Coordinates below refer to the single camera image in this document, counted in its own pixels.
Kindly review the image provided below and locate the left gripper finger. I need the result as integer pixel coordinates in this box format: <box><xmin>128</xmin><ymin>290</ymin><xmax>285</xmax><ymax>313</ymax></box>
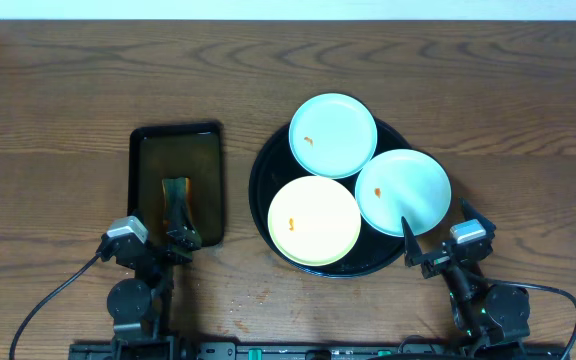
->
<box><xmin>165</xmin><ymin>197</ymin><xmax>181</xmax><ymax>240</ymax></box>
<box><xmin>178</xmin><ymin>201</ymin><xmax>202</xmax><ymax>250</ymax></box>

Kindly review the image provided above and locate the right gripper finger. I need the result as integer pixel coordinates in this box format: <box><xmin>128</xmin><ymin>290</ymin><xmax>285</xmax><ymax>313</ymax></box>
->
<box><xmin>459</xmin><ymin>198</ymin><xmax>496</xmax><ymax>233</ymax></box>
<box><xmin>401</xmin><ymin>217</ymin><xmax>423</xmax><ymax>267</ymax></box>

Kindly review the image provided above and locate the light blue plate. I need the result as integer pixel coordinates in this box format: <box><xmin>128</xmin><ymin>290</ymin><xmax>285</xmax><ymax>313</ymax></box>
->
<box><xmin>354</xmin><ymin>149</ymin><xmax>452</xmax><ymax>237</ymax></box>
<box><xmin>288</xmin><ymin>93</ymin><xmax>377</xmax><ymax>179</ymax></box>

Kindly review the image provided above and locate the light blue plate top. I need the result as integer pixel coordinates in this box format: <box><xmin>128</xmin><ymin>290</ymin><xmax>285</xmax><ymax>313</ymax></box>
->
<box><xmin>288</xmin><ymin>93</ymin><xmax>377</xmax><ymax>179</ymax></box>

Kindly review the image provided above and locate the green orange sponge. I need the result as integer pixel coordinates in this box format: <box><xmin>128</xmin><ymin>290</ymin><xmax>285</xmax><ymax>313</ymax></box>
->
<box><xmin>162</xmin><ymin>177</ymin><xmax>192</xmax><ymax>220</ymax></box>

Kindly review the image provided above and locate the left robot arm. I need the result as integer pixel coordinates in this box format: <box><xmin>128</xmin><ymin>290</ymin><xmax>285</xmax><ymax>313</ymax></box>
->
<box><xmin>96</xmin><ymin>200</ymin><xmax>202</xmax><ymax>343</ymax></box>

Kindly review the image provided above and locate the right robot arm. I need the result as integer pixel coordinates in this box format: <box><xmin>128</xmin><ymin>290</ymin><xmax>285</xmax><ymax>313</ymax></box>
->
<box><xmin>401</xmin><ymin>199</ymin><xmax>530</xmax><ymax>347</ymax></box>

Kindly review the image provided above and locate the black rectangular water tray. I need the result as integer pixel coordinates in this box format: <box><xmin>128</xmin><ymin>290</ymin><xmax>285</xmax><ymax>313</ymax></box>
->
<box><xmin>127</xmin><ymin>122</ymin><xmax>225</xmax><ymax>247</ymax></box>

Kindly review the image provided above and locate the round black tray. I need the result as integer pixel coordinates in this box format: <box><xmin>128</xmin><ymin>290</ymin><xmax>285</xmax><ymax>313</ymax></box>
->
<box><xmin>248</xmin><ymin>116</ymin><xmax>450</xmax><ymax>279</ymax></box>

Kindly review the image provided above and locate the yellow plate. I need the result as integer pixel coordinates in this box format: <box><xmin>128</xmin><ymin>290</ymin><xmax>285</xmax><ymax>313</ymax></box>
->
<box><xmin>267</xmin><ymin>176</ymin><xmax>362</xmax><ymax>266</ymax></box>

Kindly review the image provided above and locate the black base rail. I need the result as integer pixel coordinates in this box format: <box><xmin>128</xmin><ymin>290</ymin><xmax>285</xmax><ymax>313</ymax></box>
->
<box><xmin>68</xmin><ymin>338</ymin><xmax>570</xmax><ymax>360</ymax></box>

